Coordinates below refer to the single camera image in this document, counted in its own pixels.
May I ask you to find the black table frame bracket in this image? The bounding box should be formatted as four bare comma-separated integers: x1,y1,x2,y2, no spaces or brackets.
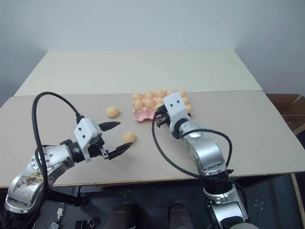
47,185,87,206

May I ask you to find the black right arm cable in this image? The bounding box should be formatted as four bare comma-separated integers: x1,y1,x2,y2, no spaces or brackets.
151,112,250,221

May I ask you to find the light wooden table leg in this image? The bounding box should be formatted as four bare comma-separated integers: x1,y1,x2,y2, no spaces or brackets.
290,172,305,229

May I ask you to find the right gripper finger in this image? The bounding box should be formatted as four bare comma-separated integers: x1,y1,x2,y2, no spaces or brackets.
154,103,168,115

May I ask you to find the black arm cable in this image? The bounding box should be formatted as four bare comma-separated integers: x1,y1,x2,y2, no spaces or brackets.
14,91,86,229
151,112,250,221

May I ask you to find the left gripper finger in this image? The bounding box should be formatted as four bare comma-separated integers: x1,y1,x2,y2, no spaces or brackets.
99,121,122,132
108,142,133,160

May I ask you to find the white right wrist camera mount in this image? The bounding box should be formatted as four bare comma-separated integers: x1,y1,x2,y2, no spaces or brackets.
163,93,193,131

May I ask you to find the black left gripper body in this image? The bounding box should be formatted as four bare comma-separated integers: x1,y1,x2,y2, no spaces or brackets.
87,134,111,160

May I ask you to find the dark rounded shape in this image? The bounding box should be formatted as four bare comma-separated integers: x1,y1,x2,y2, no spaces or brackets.
167,201,192,229

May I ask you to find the pink egg carton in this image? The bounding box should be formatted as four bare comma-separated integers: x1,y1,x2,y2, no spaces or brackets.
132,90,194,123

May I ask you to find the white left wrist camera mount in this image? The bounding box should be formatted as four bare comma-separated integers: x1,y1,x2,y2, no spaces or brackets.
73,118,102,164

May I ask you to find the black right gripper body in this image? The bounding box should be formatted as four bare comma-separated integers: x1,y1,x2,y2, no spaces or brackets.
155,111,173,129

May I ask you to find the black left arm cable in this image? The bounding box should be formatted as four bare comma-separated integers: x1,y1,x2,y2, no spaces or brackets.
14,91,86,229

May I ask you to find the black device on floor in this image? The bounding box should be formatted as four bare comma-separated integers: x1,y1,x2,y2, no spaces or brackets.
74,218,100,229

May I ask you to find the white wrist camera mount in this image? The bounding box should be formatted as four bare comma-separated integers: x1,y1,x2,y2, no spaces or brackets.
73,118,102,164
163,93,193,131

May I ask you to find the brown cardboard box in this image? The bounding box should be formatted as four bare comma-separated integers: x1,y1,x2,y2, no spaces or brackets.
265,93,305,137

